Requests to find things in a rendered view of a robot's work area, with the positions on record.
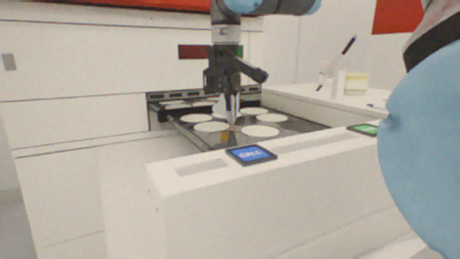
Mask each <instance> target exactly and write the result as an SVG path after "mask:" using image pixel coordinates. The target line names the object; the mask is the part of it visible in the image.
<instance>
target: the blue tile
mask: <svg viewBox="0 0 460 259"><path fill-rule="evenodd" d="M230 152H232V153H233V154H235V155H237V157H240V158H241V159H242V160H243V161H247V160H253V159H257V158H261V157H267V156H270V154H267V153H265V152H264V151H263V150H260V149H259V148H257V147H248V148H244V149H240V150H233V151H230Z"/></svg>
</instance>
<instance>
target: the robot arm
mask: <svg viewBox="0 0 460 259"><path fill-rule="evenodd" d="M421 2H422V5H423V11H424V13H425V15H424V17H423V19H422V22H421V24H419V26H418V27H417V29H416V30H415V31H414V33H413V34H412V36H411V37H410V38H409V39H408V41H406V43H405V44H404V45H403V46H402V60H403V63H404V65H405V67H406V74H407V75H405V77H404V78H403V79H401V81H400V83H398V84H397V86H396V87H395V88H394V89H393V91H392V93H391V94H390V95H389V97H388V99H387V101H386V102H385V108H386V110H387V111H388V116H387V118H385V119H383V120H380V122H379V123H378V128H377V134H376V150H377V156H378V161H379V164H380V168H381V174H382V176H383V178H384V180H385V185H386V188H387V189H388V191H389V192H390V196H391V197H392V199H393V200H394V204H395V205H396V207H397V208H398V209H399V211H400V212H401V214H402V215H403V218H404V219H405V220H406V221H407V223H408V224H409V226H410V227H411V228H412V229H413V231H414V232H415V233H416V234H417V235H418V237H419V238H420V239H421V240H422V241H423V243H424V244H425V245H427V246H428V248H429V249H432V250H435V251H438V252H439V253H440V254H441V255H442V256H443V257H444V258H445V259H460V0H421ZM321 5H322V0H210V23H211V42H212V43H213V44H212V46H205V51H207V52H208V68H206V69H205V70H203V90H206V91H210V92H211V93H218V92H223V93H222V94H220V102H219V103H217V104H215V105H214V106H213V111H214V113H217V114H220V115H222V116H224V117H226V118H227V122H228V124H229V126H230V127H232V126H233V125H234V122H235V120H236V118H237V113H238V109H239V106H240V95H241V73H243V74H244V75H245V76H248V77H250V78H251V80H253V81H254V82H257V84H263V83H264V82H266V81H267V79H268V76H269V74H268V73H267V72H266V71H264V69H262V68H259V67H256V66H255V65H251V63H249V62H247V61H245V60H243V59H242V58H239V57H237V56H236V55H235V54H233V50H240V48H241V44H238V43H241V14H268V15H271V14H272V15H273V14H274V15H293V16H295V17H297V16H305V15H312V14H314V13H315V12H317V11H318V10H319V8H320V7H321ZM240 72H241V73H240ZM205 76H206V85H205Z"/></svg>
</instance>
